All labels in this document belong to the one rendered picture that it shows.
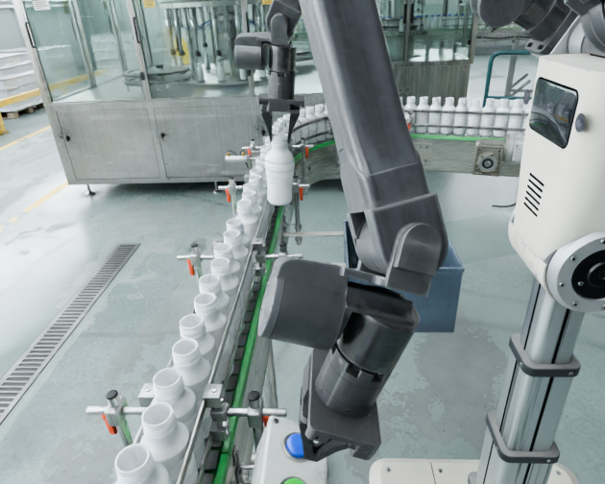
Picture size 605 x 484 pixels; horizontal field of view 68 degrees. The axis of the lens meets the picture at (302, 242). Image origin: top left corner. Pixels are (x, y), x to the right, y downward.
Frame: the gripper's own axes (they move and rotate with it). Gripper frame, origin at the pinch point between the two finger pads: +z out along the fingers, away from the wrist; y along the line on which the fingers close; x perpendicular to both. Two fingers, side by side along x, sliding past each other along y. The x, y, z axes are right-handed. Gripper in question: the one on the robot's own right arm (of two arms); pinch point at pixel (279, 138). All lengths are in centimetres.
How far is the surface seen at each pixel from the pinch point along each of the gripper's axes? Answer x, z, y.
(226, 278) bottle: 29.9, 19.7, 8.1
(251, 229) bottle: 1.9, 22.5, 6.3
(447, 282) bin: -2, 37, -47
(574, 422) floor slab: -31, 120, -126
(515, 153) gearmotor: -88, 23, -98
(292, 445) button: 65, 20, -5
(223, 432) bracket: 57, 29, 4
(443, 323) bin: -2, 51, -48
